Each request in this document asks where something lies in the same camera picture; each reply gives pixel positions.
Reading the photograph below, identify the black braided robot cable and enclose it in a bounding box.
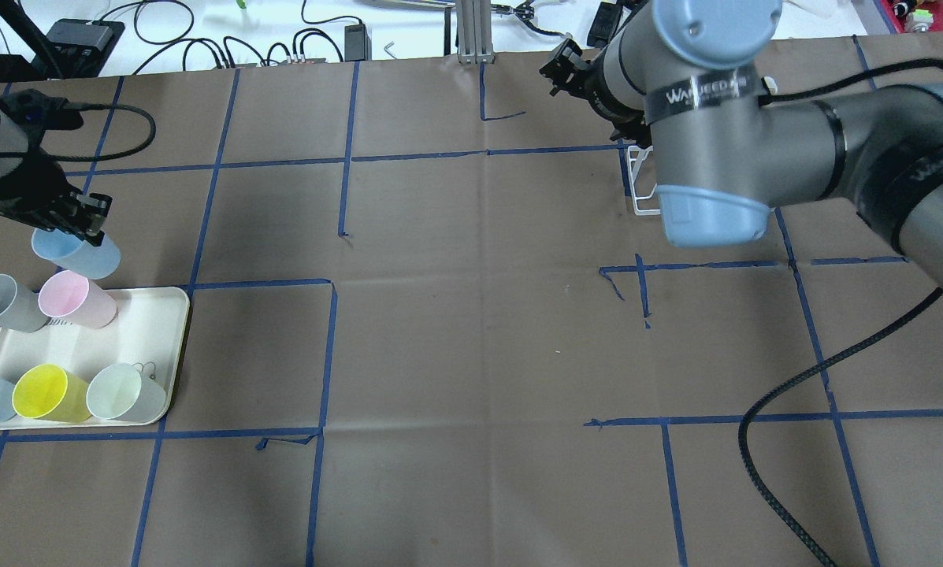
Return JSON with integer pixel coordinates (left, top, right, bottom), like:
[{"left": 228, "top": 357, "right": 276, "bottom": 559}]
[{"left": 738, "top": 55, "right": 943, "bottom": 567}]

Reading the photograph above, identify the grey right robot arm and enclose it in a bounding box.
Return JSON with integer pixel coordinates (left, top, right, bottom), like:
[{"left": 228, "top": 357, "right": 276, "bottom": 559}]
[{"left": 540, "top": 1, "right": 943, "bottom": 288}]

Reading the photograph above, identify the white wire cup rack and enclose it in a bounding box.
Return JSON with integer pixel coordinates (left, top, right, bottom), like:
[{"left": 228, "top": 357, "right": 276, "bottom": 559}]
[{"left": 626, "top": 145, "right": 661, "bottom": 217}]

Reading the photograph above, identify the black power adapter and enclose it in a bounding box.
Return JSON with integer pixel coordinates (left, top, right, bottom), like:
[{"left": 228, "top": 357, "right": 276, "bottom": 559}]
[
  {"left": 343, "top": 23, "right": 373, "bottom": 61},
  {"left": 586, "top": 1, "right": 625, "bottom": 48}
]

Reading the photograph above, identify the pale green plastic cup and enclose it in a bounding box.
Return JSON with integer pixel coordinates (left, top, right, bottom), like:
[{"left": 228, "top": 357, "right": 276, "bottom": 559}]
[{"left": 85, "top": 361, "right": 166, "bottom": 424}]

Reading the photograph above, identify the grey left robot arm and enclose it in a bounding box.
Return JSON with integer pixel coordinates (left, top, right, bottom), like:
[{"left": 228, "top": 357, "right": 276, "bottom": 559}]
[{"left": 0, "top": 90, "right": 112, "bottom": 246}]

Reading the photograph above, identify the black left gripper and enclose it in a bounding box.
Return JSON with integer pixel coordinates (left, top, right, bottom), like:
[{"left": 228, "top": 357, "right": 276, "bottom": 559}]
[{"left": 0, "top": 151, "right": 112, "bottom": 237}]

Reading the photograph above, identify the light blue plastic cup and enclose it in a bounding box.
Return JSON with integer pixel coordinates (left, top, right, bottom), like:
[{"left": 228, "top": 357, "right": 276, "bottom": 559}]
[{"left": 31, "top": 229, "right": 121, "bottom": 280}]

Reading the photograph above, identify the yellow plastic cup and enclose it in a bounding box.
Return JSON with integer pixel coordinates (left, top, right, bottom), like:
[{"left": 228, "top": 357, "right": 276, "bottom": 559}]
[{"left": 11, "top": 364, "right": 91, "bottom": 424}]

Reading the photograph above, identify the black usb hub box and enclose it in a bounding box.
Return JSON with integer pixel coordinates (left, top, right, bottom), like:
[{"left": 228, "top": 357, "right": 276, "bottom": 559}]
[{"left": 47, "top": 19, "right": 126, "bottom": 79}]

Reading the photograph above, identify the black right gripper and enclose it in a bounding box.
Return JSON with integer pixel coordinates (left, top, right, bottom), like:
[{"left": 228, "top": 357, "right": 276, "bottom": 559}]
[{"left": 540, "top": 37, "right": 645, "bottom": 143}]

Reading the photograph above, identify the aluminium frame post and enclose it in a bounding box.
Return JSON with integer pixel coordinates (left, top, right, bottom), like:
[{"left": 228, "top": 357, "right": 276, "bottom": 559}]
[{"left": 455, "top": 0, "right": 494, "bottom": 65}]

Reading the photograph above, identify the pink plastic cup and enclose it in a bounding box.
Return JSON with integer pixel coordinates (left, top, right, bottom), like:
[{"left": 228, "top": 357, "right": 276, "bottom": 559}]
[{"left": 38, "top": 270, "right": 118, "bottom": 329}]

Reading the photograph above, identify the cream white plastic tray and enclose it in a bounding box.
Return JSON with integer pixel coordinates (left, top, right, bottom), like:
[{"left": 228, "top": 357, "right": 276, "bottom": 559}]
[{"left": 0, "top": 287, "right": 191, "bottom": 430}]

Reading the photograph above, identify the grey plastic cup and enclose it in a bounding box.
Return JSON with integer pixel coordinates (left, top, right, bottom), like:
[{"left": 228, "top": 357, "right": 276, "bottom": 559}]
[{"left": 0, "top": 273, "right": 50, "bottom": 333}]

